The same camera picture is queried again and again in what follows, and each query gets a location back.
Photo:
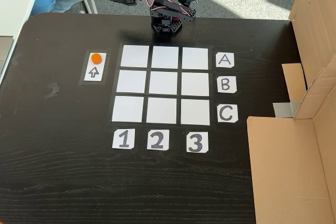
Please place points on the round orange token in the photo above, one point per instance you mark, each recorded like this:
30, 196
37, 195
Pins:
95, 58

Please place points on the white nine-square grid sheet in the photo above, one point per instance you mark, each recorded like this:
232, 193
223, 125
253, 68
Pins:
162, 85

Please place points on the white metal chair leg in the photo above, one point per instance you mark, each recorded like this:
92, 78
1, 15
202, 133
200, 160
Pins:
90, 3

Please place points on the paper sheet with arrow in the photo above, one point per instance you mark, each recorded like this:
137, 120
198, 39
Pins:
94, 73

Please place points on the paper sheet letter A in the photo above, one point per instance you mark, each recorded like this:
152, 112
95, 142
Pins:
225, 60

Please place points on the paper sheet letter B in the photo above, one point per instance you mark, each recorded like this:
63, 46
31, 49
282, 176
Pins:
226, 84

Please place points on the paper sheet number 1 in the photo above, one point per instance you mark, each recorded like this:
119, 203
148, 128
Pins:
123, 139

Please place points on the paper sheet number 2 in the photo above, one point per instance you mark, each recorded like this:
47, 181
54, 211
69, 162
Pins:
158, 140

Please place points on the paper sheet letter C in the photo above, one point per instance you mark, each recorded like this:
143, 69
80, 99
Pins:
227, 113

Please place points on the paper sheet number 3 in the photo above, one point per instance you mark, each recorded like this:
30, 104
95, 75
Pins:
197, 142

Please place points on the brown cardboard box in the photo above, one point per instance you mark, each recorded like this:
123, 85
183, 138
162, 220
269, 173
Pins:
288, 169

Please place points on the grey duct tape piece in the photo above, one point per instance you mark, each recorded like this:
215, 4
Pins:
284, 109

